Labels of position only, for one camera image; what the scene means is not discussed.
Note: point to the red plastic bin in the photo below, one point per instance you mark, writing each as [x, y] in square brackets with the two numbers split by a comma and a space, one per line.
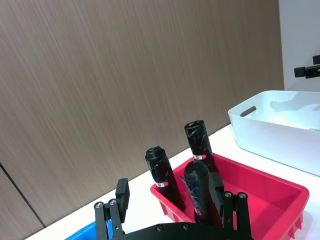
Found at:
[262, 200]

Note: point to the blue plastic bin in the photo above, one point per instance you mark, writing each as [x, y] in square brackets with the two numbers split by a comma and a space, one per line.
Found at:
[82, 233]

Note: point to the black garbage bag roll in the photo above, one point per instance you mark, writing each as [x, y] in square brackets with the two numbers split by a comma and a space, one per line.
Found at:
[197, 185]
[198, 142]
[162, 172]

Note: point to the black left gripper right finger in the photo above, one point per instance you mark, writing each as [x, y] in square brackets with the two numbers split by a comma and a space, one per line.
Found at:
[215, 192]

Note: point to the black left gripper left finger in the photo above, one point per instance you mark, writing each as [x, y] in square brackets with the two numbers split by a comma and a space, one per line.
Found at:
[123, 200]

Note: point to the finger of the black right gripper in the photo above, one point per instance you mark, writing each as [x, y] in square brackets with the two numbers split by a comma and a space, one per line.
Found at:
[299, 72]
[317, 59]

